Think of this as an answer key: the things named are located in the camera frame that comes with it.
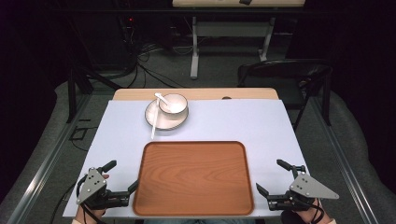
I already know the grey metal table frame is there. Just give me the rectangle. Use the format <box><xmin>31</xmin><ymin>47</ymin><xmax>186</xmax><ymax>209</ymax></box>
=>
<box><xmin>189</xmin><ymin>16</ymin><xmax>277</xmax><ymax>80</ymax></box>

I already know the black metal stand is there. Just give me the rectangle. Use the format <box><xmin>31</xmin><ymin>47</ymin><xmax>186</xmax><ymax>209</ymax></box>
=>
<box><xmin>65</xmin><ymin>65</ymin><xmax>123</xmax><ymax>124</ymax></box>

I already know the person's right hand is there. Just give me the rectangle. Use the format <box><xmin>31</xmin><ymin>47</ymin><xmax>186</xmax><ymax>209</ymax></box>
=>
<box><xmin>292</xmin><ymin>198</ymin><xmax>328</xmax><ymax>224</ymax></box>

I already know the person's left hand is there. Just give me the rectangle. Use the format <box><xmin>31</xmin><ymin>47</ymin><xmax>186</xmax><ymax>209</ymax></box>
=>
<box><xmin>75</xmin><ymin>173</ymin><xmax>110</xmax><ymax>224</ymax></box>

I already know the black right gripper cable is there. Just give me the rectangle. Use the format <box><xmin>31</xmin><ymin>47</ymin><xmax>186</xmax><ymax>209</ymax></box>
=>
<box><xmin>292</xmin><ymin>199</ymin><xmax>326</xmax><ymax>224</ymax></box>

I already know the bundle of black floor cables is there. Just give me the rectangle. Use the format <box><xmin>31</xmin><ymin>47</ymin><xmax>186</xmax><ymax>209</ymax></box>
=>
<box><xmin>116</xmin><ymin>18</ymin><xmax>191</xmax><ymax>90</ymax></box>

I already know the brown wooden tray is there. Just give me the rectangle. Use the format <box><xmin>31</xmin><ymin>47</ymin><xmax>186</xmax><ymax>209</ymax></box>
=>
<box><xmin>133</xmin><ymin>140</ymin><xmax>255</xmax><ymax>217</ymax></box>

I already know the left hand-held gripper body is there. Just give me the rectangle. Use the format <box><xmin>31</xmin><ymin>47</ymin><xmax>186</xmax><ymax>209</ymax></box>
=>
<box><xmin>76</xmin><ymin>167</ymin><xmax>131</xmax><ymax>211</ymax></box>

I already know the white bowl dark rim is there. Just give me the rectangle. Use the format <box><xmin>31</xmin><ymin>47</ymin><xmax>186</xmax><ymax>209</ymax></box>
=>
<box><xmin>158</xmin><ymin>92</ymin><xmax>190</xmax><ymax>120</ymax></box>

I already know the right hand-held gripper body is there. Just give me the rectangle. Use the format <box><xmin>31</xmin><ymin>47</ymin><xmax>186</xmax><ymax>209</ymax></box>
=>
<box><xmin>265</xmin><ymin>164</ymin><xmax>340</xmax><ymax>213</ymax></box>

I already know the white ceramic spoon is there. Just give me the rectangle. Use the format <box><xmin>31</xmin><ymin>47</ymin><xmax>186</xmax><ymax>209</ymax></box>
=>
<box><xmin>154</xmin><ymin>91</ymin><xmax>176</xmax><ymax>110</ymax></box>

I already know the dark device with red light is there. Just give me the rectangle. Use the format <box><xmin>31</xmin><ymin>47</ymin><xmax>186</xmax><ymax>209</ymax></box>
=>
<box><xmin>124</xmin><ymin>15</ymin><xmax>136</xmax><ymax>30</ymax></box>

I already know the black chair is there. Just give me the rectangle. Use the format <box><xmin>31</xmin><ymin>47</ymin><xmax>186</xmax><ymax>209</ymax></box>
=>
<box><xmin>236</xmin><ymin>58</ymin><xmax>334</xmax><ymax>131</ymax></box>

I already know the white plate dark rim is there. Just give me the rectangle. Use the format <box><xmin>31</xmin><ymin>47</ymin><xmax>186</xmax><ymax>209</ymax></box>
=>
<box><xmin>144</xmin><ymin>98</ymin><xmax>190</xmax><ymax>132</ymax></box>

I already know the white table mat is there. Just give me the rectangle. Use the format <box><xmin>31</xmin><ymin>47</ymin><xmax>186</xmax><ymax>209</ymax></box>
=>
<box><xmin>62</xmin><ymin>98</ymin><xmax>310</xmax><ymax>219</ymax></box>

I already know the light wooden table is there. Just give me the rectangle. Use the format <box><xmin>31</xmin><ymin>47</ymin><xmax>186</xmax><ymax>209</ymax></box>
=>
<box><xmin>111</xmin><ymin>87</ymin><xmax>280</xmax><ymax>102</ymax></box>

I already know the aluminium floor rail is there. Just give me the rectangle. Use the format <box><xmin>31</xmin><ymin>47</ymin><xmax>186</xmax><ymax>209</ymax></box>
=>
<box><xmin>310</xmin><ymin>95</ymin><xmax>380</xmax><ymax>224</ymax></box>
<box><xmin>5</xmin><ymin>92</ymin><xmax>92</xmax><ymax>224</ymax></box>

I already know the white chopstick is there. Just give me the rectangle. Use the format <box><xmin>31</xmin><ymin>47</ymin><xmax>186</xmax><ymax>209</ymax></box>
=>
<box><xmin>150</xmin><ymin>98</ymin><xmax>161</xmax><ymax>140</ymax></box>

